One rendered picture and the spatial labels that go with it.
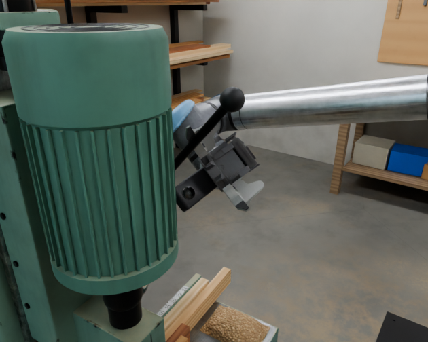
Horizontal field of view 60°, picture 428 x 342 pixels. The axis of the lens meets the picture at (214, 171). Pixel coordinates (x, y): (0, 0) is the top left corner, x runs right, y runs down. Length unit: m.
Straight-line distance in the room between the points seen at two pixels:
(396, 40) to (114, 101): 3.35
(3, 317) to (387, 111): 0.77
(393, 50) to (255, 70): 1.36
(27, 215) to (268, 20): 3.66
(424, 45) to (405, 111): 2.81
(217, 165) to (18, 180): 0.30
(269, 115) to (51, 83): 0.57
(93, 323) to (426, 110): 0.69
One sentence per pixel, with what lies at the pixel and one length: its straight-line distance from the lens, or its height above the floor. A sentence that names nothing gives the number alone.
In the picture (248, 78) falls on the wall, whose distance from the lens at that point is 4.20.
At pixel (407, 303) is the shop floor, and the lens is 2.45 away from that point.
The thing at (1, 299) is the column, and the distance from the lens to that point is 0.72.
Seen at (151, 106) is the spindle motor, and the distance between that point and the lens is 0.41.
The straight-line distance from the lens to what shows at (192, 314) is 0.83.
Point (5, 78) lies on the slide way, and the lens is 0.60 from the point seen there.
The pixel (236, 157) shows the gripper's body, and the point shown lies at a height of 1.29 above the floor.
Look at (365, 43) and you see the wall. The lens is 3.71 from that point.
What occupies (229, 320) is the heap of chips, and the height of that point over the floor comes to 0.93.
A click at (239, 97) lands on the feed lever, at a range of 0.51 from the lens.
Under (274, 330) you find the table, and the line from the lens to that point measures 0.86.
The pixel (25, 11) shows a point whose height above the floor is 1.52.
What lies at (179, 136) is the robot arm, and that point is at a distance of 0.84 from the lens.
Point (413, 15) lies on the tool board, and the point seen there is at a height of 1.42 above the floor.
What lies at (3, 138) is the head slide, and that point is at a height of 1.38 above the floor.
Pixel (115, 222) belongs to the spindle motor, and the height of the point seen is 1.30.
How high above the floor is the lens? 1.53
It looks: 24 degrees down
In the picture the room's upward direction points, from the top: straight up
